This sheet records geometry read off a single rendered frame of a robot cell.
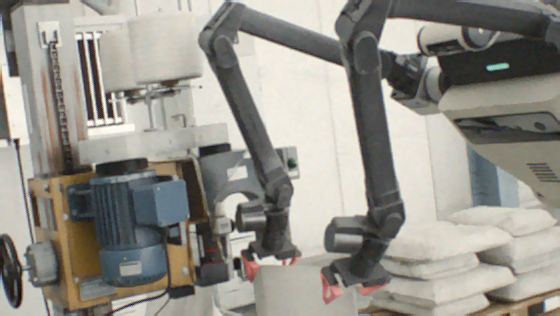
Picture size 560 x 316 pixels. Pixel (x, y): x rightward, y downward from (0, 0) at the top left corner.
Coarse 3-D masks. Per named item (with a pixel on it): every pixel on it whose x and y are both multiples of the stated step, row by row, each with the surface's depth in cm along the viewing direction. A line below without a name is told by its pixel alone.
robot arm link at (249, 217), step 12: (276, 192) 200; (288, 192) 199; (240, 204) 201; (252, 204) 201; (264, 204) 201; (276, 204) 200; (288, 204) 201; (240, 216) 200; (252, 216) 200; (264, 216) 201; (240, 228) 201; (252, 228) 200
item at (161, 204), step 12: (180, 180) 189; (132, 192) 186; (144, 192) 184; (156, 192) 183; (168, 192) 186; (180, 192) 189; (144, 204) 185; (156, 204) 182; (168, 204) 185; (180, 204) 188; (144, 216) 185; (156, 216) 183; (168, 216) 185; (180, 216) 188; (168, 228) 189
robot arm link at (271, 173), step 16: (224, 48) 184; (224, 64) 185; (224, 80) 189; (240, 80) 191; (240, 96) 191; (240, 112) 192; (256, 112) 194; (240, 128) 195; (256, 128) 195; (256, 144) 196; (272, 144) 198; (256, 160) 197; (272, 160) 198; (272, 176) 199; (288, 176) 200; (272, 192) 199
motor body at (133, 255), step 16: (112, 176) 188; (128, 176) 187; (144, 176) 189; (96, 192) 190; (112, 192) 188; (128, 192) 188; (96, 208) 190; (112, 208) 188; (128, 208) 188; (96, 224) 192; (112, 224) 188; (128, 224) 188; (112, 240) 189; (128, 240) 188; (144, 240) 190; (160, 240) 195; (112, 256) 188; (128, 256) 187; (144, 256) 188; (160, 256) 191; (112, 272) 189; (128, 272) 188; (144, 272) 188; (160, 272) 191
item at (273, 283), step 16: (272, 272) 215; (288, 272) 211; (304, 272) 208; (256, 288) 218; (272, 288) 196; (288, 288) 191; (304, 288) 188; (320, 288) 185; (352, 288) 178; (256, 304) 220; (272, 304) 197; (288, 304) 191; (304, 304) 188; (320, 304) 186; (336, 304) 183; (352, 304) 179
